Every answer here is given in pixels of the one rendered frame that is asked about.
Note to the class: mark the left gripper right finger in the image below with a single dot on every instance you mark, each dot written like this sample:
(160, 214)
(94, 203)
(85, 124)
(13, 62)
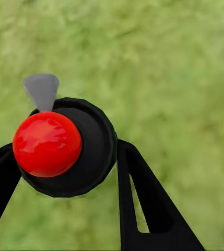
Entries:
(168, 229)

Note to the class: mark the pesticide atomizer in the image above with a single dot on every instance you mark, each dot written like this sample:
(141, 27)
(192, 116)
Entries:
(66, 147)

